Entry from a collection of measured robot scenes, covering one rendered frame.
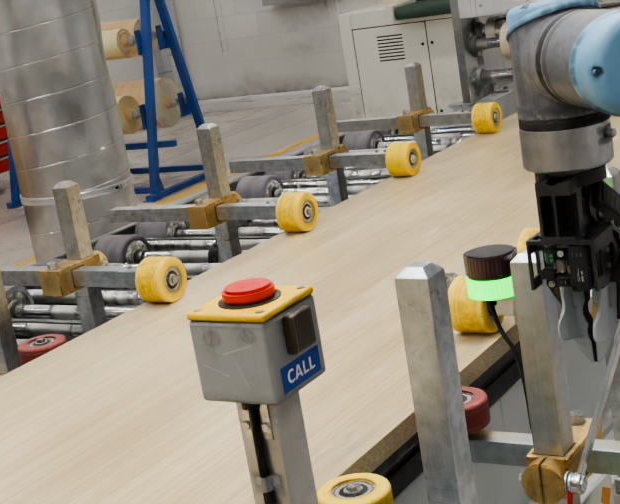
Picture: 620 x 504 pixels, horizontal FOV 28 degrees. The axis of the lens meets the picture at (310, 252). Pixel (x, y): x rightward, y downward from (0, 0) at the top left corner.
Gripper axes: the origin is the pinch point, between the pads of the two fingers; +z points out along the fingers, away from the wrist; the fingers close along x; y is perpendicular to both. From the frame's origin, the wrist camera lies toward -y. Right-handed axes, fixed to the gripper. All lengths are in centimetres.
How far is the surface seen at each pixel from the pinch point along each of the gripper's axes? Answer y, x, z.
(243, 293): 49, -7, -22
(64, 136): -255, -318, 14
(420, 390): 23.6, -8.5, -4.1
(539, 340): -1.4, -7.1, 0.0
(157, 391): -4, -66, 11
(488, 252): -2.5, -12.4, -9.8
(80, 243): -45, -115, 1
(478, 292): -0.2, -13.1, -5.9
